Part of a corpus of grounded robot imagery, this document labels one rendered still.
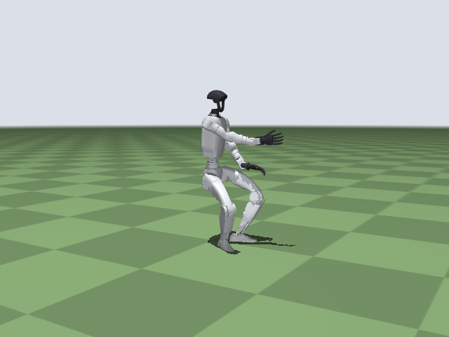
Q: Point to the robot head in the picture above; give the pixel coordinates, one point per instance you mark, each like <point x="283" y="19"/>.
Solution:
<point x="217" y="96"/>

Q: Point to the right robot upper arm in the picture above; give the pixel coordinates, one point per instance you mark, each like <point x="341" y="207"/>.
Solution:
<point x="210" y="125"/>

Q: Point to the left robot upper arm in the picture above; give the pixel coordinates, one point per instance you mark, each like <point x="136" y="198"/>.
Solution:
<point x="227" y="145"/>

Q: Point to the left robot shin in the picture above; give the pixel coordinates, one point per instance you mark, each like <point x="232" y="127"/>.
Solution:
<point x="248" y="216"/>

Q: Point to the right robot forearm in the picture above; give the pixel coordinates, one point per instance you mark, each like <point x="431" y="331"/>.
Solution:
<point x="240" y="139"/>

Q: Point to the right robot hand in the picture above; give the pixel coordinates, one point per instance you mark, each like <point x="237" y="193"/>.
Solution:
<point x="269" y="139"/>

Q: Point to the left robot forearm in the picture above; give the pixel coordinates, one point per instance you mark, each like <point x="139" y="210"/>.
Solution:
<point x="238" y="158"/>

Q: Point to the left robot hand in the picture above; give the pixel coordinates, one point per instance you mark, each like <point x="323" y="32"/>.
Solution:
<point x="249" y="166"/>

